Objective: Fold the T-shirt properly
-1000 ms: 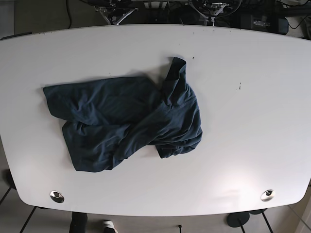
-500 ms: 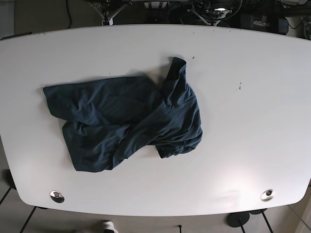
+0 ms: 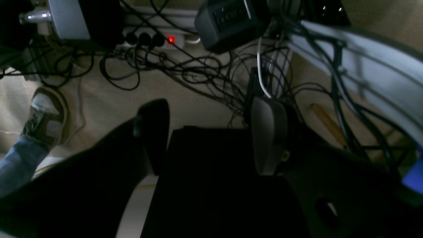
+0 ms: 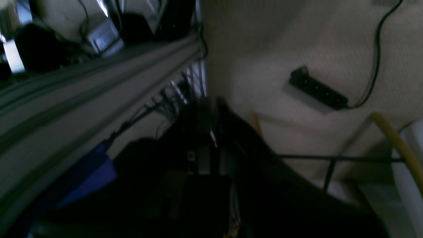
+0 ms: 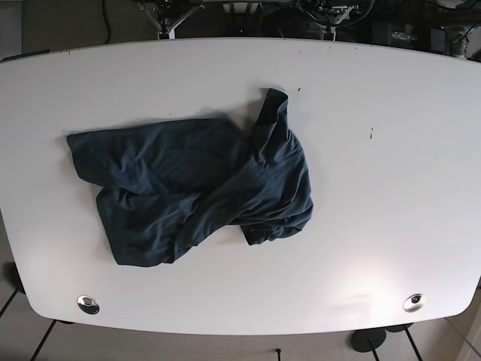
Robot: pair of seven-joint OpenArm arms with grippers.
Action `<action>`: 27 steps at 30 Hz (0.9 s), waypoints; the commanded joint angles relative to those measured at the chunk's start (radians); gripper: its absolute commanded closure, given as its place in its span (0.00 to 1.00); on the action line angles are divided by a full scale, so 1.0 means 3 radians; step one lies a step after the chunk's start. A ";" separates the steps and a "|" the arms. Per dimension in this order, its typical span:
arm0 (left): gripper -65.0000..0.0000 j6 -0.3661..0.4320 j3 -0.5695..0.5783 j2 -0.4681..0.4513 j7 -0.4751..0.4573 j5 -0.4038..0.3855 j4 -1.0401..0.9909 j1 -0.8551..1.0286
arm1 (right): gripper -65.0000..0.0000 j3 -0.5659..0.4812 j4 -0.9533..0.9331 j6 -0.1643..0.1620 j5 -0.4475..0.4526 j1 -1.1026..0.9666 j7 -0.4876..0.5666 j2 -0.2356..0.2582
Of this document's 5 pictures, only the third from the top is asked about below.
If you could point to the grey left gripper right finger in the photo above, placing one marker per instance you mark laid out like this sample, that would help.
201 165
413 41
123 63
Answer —
269 125

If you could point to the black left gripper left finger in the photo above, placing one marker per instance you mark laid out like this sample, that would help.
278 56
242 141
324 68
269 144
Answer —
150 131

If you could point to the wooden stick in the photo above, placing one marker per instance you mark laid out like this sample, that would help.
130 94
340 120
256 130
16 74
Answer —
330 124

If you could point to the white power strip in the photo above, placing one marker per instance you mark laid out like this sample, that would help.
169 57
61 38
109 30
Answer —
146 37

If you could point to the black power adapter box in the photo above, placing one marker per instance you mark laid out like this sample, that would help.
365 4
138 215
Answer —
224 25

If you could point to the grey sneaker shoe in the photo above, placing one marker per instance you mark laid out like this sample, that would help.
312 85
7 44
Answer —
48 117

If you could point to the white table edge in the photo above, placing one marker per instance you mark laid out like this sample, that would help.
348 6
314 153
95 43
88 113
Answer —
385 73

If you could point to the silver metal leg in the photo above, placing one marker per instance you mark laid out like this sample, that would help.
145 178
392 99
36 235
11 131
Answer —
66 17

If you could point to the blue jeans leg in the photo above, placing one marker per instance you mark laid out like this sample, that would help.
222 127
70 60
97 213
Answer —
20 164

